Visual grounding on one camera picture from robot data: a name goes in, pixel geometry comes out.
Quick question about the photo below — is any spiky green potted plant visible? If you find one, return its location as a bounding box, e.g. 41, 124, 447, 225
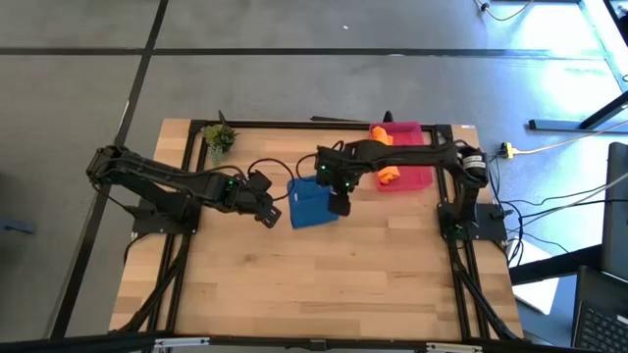
202, 110, 240, 151

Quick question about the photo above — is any dark flat screen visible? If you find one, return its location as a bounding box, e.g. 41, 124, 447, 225
601, 141, 628, 281

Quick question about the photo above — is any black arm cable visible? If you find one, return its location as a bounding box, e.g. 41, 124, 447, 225
244, 157, 296, 202
293, 139, 345, 185

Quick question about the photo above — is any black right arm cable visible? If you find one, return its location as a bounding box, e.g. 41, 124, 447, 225
293, 139, 345, 185

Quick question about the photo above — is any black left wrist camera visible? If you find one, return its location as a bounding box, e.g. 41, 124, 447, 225
246, 170, 274, 194

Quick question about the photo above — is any pink plastic basket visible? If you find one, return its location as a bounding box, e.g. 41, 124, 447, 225
368, 121, 436, 193

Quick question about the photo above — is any silver rig bracket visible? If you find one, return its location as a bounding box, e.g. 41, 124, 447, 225
425, 341, 483, 353
153, 336, 211, 350

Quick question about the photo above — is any beige cable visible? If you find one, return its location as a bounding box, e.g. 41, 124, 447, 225
512, 117, 628, 156

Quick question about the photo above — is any blue microfiber towel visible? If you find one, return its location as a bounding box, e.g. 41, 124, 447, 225
287, 176, 340, 230

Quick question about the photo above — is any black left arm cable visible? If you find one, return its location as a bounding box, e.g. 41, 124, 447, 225
244, 157, 296, 202

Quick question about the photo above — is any black laptop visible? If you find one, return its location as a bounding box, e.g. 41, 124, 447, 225
570, 266, 628, 353

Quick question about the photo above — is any black aluminium table frame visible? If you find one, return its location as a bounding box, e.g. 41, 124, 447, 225
110, 117, 524, 344

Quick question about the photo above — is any black floor cable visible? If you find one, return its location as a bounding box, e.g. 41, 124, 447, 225
490, 195, 628, 222

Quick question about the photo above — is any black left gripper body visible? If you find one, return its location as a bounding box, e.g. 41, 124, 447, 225
237, 183, 275, 217

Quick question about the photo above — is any white paper sheet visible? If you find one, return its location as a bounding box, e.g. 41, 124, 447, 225
509, 238, 561, 316

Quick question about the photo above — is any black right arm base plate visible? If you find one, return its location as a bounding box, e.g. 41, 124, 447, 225
438, 202, 507, 242

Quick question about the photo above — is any orange microfiber towel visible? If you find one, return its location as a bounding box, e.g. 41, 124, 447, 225
370, 126, 401, 186

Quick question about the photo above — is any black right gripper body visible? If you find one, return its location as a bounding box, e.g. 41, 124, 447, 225
327, 192, 352, 218

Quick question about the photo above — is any black desk leg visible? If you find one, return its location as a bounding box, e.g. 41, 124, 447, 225
508, 243, 604, 286
528, 90, 628, 132

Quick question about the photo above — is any black camera rig bar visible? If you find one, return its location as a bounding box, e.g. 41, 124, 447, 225
0, 331, 628, 353

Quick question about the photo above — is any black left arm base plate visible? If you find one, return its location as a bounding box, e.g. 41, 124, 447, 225
131, 199, 202, 235

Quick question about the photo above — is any thin floor cable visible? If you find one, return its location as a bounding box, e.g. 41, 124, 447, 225
473, 0, 536, 24

